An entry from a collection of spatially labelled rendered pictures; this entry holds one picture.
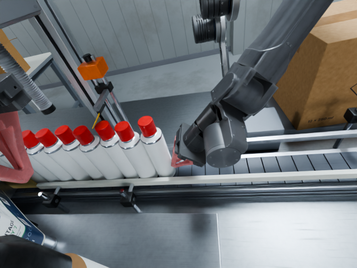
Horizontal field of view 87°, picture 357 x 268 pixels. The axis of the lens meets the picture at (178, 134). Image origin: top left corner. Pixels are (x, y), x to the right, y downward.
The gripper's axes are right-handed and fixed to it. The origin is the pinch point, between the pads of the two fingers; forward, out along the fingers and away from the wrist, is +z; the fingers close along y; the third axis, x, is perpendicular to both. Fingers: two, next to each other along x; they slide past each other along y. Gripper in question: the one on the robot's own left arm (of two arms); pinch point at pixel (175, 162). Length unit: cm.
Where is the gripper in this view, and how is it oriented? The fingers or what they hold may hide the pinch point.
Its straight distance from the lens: 49.1
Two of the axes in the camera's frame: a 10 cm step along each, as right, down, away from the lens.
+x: 8.8, 3.8, 2.9
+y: -0.6, 7.0, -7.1
